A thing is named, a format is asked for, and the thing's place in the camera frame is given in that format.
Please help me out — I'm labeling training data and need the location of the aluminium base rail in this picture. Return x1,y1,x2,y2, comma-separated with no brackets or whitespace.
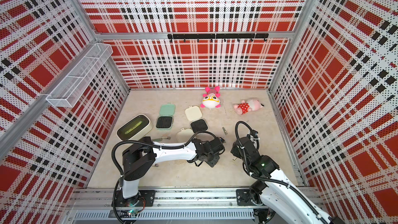
68,187,331,224

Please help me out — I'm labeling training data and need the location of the green nail kit case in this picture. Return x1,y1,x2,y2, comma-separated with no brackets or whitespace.
156,104,176,130

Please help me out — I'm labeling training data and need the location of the green oval tray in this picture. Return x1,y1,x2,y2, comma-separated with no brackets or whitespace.
117,115,153,141

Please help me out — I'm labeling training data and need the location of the pink owl plush toy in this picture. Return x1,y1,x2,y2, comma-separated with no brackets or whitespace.
201,86,221,109

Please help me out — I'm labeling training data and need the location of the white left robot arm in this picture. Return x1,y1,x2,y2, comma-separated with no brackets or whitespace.
111,134,226,207

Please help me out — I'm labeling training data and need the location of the black hook rail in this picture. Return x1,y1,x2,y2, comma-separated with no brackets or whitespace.
167,33,269,41

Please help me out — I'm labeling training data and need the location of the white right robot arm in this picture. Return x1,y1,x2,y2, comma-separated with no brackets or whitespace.
231,121,335,224

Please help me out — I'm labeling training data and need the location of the cream nail kit case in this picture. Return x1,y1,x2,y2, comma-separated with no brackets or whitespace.
184,106,208,133
176,128,194,143

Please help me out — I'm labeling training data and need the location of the clear wall shelf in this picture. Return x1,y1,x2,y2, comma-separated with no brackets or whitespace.
46,43,113,108

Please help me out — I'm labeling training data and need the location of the pink strawberry plush toy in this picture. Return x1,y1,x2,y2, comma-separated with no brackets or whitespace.
233,99,264,115

